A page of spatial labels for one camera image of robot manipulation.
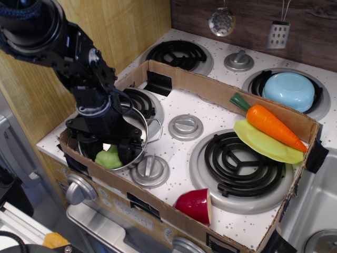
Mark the front right black burner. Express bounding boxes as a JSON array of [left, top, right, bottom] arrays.
[[189, 129, 294, 215]]

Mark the silver centre stove knob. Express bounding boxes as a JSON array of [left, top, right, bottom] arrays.
[[168, 114, 204, 141]]

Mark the cardboard fence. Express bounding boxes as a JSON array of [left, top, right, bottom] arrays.
[[59, 60, 328, 252]]

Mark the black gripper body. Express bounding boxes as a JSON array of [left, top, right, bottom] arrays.
[[66, 105, 144, 148]]

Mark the back right black burner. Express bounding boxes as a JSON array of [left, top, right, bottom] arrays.
[[242, 68, 331, 120]]

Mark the black cable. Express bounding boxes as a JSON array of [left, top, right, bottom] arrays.
[[0, 230, 28, 253]]

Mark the silver back stove knob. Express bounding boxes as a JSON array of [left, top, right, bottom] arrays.
[[224, 50, 255, 72]]

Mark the light blue bowl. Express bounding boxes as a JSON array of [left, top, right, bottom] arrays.
[[262, 72, 315, 112]]

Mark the silver stove knob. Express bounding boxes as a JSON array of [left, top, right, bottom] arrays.
[[224, 50, 255, 72], [131, 155, 170, 188], [168, 114, 204, 141]]

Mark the silver front stove knob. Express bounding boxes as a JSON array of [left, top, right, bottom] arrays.
[[131, 155, 170, 188]]

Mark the front left black burner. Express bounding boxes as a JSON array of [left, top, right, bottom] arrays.
[[120, 87, 164, 141]]

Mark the orange toy carrot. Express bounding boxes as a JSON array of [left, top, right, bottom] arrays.
[[230, 93, 308, 153]]

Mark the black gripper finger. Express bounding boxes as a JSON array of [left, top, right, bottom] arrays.
[[117, 141, 136, 166], [77, 133, 103, 161]]

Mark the red toy apple half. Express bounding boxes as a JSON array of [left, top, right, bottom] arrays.
[[173, 188, 212, 226]]

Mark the hanging silver spatula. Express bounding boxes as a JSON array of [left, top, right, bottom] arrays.
[[266, 1, 291, 50]]

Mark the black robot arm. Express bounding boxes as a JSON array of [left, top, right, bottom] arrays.
[[1, 1, 145, 165]]

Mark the green toy broccoli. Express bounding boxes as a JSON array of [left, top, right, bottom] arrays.
[[94, 145, 123, 170]]

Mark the stainless steel pot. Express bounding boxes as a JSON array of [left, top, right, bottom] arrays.
[[66, 105, 151, 171]]

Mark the silver sink drain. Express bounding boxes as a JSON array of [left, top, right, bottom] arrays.
[[303, 229, 336, 253]]

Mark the hanging silver strainer ladle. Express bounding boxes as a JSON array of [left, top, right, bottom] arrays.
[[209, 1, 236, 37]]

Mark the silver oven door handle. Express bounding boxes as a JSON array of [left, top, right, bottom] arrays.
[[66, 202, 169, 253]]

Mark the yellow toy banana slice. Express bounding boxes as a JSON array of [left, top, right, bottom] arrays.
[[233, 120, 304, 164]]

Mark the silver sink basin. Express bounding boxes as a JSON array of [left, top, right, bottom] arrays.
[[278, 148, 336, 252]]

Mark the silver oven front knob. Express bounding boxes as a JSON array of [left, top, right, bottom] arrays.
[[66, 173, 98, 206]]

